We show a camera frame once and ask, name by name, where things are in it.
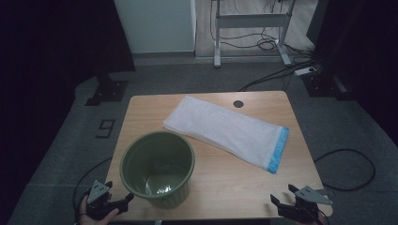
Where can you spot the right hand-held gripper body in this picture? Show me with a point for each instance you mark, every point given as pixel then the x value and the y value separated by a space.
pixel 308 195

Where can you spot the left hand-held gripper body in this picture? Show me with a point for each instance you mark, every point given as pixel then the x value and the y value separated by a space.
pixel 98 203

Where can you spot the green plastic trash bin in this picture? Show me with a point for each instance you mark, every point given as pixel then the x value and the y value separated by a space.
pixel 137 162

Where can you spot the white trash bag blue band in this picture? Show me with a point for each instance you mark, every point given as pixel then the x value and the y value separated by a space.
pixel 225 128

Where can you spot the person's left hand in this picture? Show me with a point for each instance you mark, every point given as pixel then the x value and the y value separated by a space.
pixel 83 218

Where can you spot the person's right hand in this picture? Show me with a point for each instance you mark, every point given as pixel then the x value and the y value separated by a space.
pixel 319 221

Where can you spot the black metal stand base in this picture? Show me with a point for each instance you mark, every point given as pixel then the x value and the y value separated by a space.
pixel 109 90
pixel 322 86

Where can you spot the dark round table grommet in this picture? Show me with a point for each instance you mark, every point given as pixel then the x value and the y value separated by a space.
pixel 238 104

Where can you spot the white power strip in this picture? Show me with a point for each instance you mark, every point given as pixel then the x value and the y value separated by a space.
pixel 304 71

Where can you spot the dark curtain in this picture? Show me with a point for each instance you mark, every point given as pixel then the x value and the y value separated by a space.
pixel 47 62
pixel 369 47

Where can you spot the white cabinet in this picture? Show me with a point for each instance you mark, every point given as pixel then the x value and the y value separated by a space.
pixel 156 25

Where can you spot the white metal desk frame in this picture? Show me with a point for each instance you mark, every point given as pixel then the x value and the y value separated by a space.
pixel 250 20

